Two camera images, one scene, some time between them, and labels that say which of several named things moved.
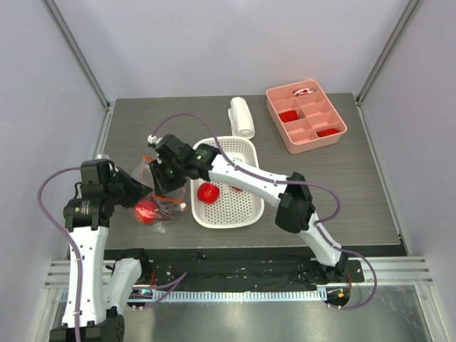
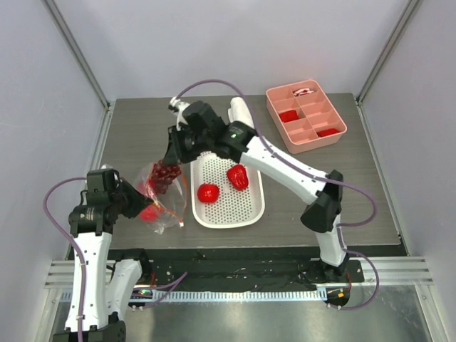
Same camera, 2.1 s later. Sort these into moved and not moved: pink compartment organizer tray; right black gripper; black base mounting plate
Moved: right black gripper
Not moved: black base mounting plate; pink compartment organizer tray
